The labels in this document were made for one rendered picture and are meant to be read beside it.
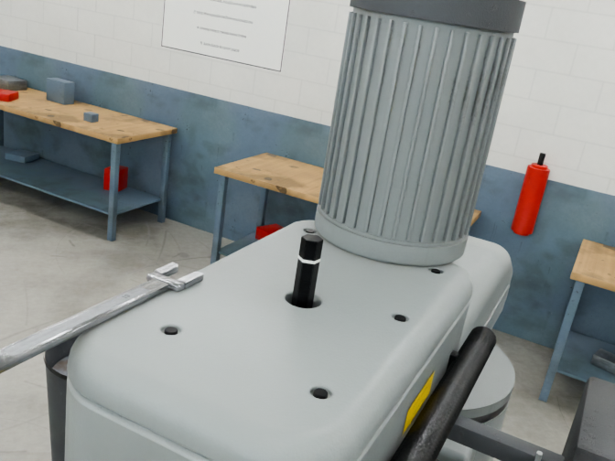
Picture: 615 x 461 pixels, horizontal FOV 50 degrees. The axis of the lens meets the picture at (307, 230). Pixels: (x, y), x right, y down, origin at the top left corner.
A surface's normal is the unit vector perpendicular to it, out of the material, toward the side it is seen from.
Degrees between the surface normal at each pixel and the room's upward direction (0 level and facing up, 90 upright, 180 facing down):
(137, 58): 90
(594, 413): 0
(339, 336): 0
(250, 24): 90
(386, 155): 90
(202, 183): 90
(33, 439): 0
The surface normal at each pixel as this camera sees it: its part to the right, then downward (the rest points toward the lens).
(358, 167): -0.65, 0.17
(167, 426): -0.42, 0.10
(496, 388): 0.15, -0.93
